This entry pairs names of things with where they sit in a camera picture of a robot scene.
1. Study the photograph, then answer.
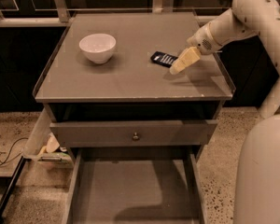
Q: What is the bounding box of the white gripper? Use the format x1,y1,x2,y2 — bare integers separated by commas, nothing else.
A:
169,23,221,75

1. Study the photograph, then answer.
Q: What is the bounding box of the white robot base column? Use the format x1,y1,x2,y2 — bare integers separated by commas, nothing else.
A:
232,77,280,224

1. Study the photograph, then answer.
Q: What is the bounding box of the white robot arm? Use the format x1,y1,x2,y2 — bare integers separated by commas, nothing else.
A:
170,0,280,76

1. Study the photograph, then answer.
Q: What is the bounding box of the grey top drawer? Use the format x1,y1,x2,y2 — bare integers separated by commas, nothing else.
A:
50,119,217,147

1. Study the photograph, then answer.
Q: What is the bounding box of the grey drawer cabinet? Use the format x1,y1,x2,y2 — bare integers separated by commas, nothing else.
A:
32,12,236,224

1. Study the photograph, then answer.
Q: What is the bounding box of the round metal drawer knob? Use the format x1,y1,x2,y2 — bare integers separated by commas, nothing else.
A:
132,133,140,141

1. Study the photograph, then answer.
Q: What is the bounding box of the grey open middle drawer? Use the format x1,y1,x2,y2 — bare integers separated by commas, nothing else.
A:
62,147,208,224

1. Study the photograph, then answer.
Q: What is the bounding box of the white ceramic bowl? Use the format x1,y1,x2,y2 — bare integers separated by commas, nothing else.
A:
79,34,117,64

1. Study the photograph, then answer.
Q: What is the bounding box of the clear plastic storage bin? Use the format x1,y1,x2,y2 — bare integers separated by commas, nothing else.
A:
23,110,73,170

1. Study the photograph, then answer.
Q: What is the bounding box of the metal railing frame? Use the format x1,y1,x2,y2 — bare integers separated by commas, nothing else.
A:
0,0,232,27

